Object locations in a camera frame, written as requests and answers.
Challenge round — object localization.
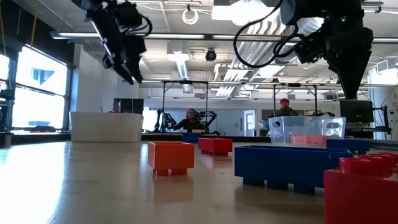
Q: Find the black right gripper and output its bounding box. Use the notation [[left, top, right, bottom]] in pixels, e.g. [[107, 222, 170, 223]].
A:
[[324, 18, 374, 100]]

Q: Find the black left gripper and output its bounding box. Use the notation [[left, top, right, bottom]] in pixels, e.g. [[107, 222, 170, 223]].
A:
[[90, 2, 147, 86]]

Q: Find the long blue toy block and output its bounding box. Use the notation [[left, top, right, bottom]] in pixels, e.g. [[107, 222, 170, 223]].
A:
[[234, 145, 354, 195]]

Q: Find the black computer monitor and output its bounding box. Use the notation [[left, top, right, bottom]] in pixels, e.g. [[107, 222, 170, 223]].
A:
[[339, 99, 374, 124]]

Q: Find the overhead light bar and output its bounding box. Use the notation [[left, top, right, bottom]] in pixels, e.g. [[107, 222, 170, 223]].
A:
[[49, 30, 398, 44]]

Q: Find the white plastic bin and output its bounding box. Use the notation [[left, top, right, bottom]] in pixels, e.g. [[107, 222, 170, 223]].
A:
[[70, 111, 144, 143]]

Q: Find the clear plastic bin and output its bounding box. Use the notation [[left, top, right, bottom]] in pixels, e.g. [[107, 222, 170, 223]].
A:
[[268, 116, 347, 146]]

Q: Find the person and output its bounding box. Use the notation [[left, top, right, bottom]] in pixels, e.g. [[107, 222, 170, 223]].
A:
[[173, 108, 206, 131], [275, 98, 300, 118]]

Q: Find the large bright window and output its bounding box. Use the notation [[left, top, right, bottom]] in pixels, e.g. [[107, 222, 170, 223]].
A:
[[11, 45, 68, 131]]

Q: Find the white door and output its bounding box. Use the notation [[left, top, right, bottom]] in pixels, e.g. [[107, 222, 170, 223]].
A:
[[244, 110, 256, 137]]

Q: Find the white ceiling light fixture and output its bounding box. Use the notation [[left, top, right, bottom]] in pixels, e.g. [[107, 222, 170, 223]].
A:
[[211, 0, 282, 27]]

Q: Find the narrow bright window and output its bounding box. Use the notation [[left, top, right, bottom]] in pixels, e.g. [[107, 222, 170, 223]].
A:
[[0, 53, 10, 91]]

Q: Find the black equipment by window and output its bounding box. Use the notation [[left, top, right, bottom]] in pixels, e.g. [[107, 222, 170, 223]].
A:
[[0, 88, 15, 149]]

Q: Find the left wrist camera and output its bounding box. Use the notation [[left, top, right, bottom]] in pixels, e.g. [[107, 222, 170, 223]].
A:
[[101, 52, 115, 70]]

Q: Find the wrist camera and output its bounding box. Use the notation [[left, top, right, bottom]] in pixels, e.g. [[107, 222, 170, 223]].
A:
[[101, 52, 115, 70], [294, 29, 328, 65]]

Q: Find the white ceiling duct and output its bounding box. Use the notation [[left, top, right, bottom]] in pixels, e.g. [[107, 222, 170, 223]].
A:
[[166, 40, 191, 94]]

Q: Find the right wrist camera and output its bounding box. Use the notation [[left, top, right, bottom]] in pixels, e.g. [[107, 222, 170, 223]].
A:
[[294, 29, 328, 65]]

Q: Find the silver ventilation duct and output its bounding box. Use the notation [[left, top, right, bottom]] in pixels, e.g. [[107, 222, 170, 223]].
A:
[[273, 17, 326, 65]]

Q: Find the white coiled cable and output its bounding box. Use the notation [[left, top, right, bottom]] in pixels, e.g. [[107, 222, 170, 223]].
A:
[[182, 8, 200, 26]]

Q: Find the yellow hanging cable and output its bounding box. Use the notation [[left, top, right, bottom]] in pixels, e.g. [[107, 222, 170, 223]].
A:
[[0, 0, 7, 57], [30, 15, 38, 47]]

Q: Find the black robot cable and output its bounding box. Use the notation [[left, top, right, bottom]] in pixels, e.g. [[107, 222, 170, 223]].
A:
[[233, 0, 301, 68]]

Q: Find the black table edge rail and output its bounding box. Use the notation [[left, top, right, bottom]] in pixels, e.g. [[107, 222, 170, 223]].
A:
[[0, 132, 398, 147]]

